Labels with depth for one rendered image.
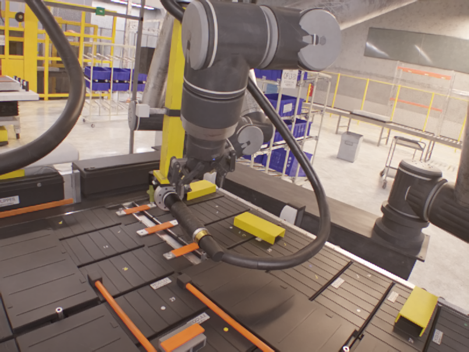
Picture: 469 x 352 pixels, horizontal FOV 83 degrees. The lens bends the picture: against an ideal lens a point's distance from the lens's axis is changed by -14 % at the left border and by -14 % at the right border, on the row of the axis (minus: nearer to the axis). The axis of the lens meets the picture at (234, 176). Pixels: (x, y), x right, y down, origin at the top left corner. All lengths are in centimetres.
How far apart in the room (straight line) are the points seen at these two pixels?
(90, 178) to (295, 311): 81
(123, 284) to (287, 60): 60
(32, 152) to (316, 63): 47
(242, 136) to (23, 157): 72
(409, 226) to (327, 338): 85
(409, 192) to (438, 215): 16
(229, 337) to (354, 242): 98
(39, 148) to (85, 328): 36
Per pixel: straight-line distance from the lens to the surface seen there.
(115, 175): 120
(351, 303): 85
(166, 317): 69
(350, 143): 694
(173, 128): 86
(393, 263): 151
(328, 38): 56
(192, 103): 50
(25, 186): 110
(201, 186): 124
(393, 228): 148
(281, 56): 51
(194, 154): 58
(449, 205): 135
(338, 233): 153
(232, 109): 51
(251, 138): 104
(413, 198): 141
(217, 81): 47
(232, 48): 46
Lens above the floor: 150
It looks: 19 degrees down
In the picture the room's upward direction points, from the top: 9 degrees clockwise
